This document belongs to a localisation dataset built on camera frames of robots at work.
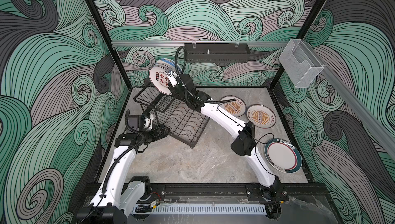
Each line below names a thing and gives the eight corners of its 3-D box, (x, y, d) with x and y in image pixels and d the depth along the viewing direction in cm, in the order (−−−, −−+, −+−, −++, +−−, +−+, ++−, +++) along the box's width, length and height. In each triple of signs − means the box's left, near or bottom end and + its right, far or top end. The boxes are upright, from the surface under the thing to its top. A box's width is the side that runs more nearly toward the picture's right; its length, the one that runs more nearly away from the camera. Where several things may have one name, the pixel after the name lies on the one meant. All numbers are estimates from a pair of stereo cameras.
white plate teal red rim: (270, 173, 81) (271, 172, 79) (260, 140, 94) (261, 138, 92) (306, 173, 81) (308, 172, 79) (291, 140, 94) (292, 138, 92)
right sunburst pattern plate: (250, 128, 99) (251, 127, 97) (244, 105, 111) (245, 104, 110) (278, 128, 99) (280, 127, 97) (269, 105, 111) (270, 104, 110)
